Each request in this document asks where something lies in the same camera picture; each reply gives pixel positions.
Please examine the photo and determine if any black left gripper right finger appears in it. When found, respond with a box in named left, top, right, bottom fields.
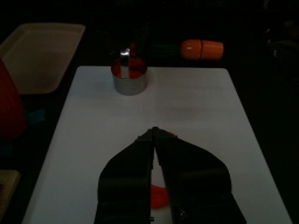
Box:
left=154, top=126, right=248, bottom=224

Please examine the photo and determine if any round metal cutter red handle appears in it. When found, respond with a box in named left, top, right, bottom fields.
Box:
left=110, top=43, right=150, bottom=97

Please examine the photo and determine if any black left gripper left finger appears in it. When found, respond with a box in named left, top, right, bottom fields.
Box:
left=94, top=126, right=156, bottom=224

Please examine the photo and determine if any red plastic cup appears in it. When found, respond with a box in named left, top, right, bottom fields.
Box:
left=0, top=56, right=28, bottom=143

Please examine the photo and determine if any small blue piece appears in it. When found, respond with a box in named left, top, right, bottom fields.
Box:
left=26, top=108, right=48, bottom=124

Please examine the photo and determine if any tan plastic tray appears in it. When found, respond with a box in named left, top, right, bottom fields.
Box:
left=0, top=22, right=88, bottom=96

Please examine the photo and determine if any orange toy carrot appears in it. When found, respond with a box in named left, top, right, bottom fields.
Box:
left=147, top=38, right=226, bottom=62

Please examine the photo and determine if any white cutting board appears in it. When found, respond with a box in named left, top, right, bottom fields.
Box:
left=22, top=65, right=294, bottom=224

